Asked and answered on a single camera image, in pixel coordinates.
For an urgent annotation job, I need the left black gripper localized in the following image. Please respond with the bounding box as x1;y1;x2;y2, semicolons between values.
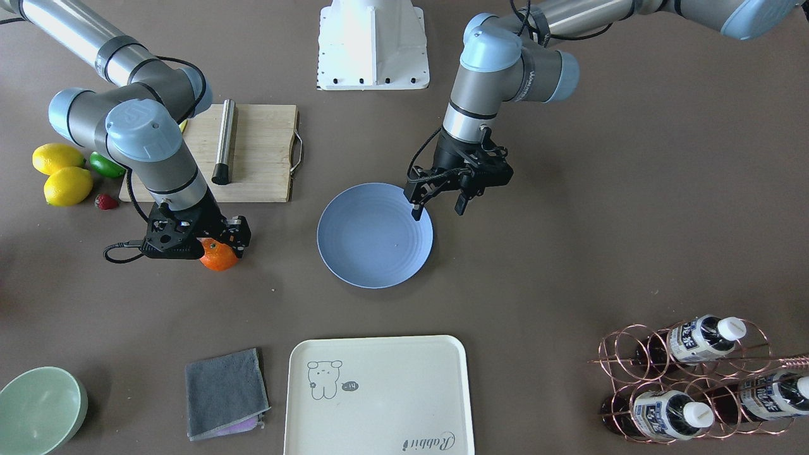
412;128;500;221

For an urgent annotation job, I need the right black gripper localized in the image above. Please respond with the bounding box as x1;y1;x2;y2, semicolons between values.
139;192;252;260

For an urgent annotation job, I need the orange fruit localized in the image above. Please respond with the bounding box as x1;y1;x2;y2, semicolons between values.
199;237;239;272

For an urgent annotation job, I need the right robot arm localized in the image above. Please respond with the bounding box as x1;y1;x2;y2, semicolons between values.
2;1;251;260

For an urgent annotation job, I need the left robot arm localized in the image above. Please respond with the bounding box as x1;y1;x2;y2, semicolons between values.
404;1;807;220

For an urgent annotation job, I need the blue plate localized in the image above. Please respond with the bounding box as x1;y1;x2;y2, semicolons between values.
316;183;434;289

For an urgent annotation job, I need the steel cylinder tool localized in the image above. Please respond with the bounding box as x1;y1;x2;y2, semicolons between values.
212;99;237;185

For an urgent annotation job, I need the wooden cutting board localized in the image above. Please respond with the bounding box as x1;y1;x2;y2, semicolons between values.
119;104;304;203

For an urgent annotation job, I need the red strawberry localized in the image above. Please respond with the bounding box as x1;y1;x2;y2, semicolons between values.
94;193;119;210

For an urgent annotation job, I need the green lime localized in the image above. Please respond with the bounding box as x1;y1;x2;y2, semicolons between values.
88;152;127;179

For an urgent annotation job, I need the grey folded cloth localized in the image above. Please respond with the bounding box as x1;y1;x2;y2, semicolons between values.
185;348;271;442

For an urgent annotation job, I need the yellow lemon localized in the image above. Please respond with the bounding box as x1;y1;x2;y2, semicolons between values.
32;142;86;176
44;166;94;207

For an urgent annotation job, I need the cream rabbit tray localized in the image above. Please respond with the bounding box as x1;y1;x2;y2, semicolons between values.
284;335;476;454

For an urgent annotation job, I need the green bowl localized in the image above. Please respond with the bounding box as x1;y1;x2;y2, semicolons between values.
1;367;88;454

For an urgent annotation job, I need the dark drink bottle upper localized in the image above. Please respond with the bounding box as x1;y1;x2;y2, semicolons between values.
632;315;746;373

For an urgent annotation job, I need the dark drink bottle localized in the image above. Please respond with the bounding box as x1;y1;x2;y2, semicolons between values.
707;370;808;424
632;315;746;373
599;391;715;443

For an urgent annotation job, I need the dark drink bottle lower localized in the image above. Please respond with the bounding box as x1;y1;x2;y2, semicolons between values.
599;391;715;443

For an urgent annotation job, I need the dark drink bottle middle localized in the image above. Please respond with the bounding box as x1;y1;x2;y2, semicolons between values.
707;370;808;424

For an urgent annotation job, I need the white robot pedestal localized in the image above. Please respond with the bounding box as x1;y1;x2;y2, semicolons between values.
316;1;430;90

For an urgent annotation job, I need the copper wire bottle rack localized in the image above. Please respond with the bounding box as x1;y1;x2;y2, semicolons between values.
596;317;807;444

